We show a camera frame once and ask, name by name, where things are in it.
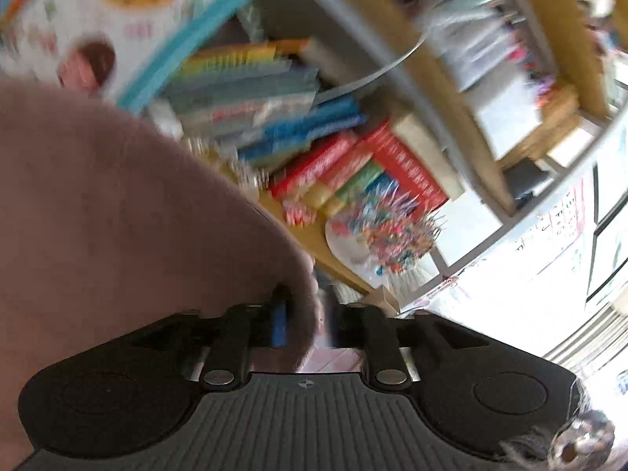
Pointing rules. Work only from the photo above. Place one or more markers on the children's sound book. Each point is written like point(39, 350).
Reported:
point(121, 51)

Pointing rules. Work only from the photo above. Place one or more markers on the row of colourful books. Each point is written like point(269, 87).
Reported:
point(261, 103)

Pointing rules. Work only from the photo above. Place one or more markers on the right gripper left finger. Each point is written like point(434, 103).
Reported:
point(243, 330)

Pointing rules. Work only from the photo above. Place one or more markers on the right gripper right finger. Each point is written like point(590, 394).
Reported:
point(365, 328)

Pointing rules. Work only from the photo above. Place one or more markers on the red book set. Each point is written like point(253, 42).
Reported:
point(339, 168)

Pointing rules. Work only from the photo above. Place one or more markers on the pink and purple sweater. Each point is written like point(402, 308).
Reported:
point(108, 226)

